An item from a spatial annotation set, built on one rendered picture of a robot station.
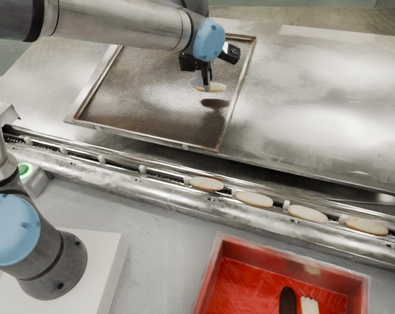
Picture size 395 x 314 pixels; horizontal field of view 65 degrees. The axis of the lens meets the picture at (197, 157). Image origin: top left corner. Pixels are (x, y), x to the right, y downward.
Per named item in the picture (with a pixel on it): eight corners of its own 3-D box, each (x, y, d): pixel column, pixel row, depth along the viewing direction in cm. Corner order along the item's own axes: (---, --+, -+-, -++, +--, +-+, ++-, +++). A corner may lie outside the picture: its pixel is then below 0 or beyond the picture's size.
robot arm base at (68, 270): (72, 305, 66) (49, 293, 58) (10, 295, 69) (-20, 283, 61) (96, 237, 75) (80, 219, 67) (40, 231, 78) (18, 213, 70)
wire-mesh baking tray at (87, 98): (73, 122, 103) (71, 119, 102) (133, 25, 126) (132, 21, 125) (217, 154, 91) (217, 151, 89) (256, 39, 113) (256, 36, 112)
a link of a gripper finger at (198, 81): (192, 90, 98) (189, 65, 91) (211, 91, 97) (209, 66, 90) (190, 96, 96) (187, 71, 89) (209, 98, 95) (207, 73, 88)
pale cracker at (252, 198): (234, 200, 84) (234, 198, 84) (237, 189, 87) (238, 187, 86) (271, 210, 82) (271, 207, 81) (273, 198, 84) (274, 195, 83)
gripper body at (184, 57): (186, 54, 93) (180, 19, 83) (215, 55, 92) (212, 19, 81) (181, 73, 90) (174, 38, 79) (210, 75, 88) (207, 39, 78)
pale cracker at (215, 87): (194, 91, 99) (194, 89, 98) (196, 82, 100) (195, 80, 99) (225, 93, 97) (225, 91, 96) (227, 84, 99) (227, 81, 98)
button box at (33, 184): (21, 199, 97) (2, 177, 88) (37, 179, 102) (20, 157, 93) (43, 205, 95) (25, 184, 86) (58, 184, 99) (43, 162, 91)
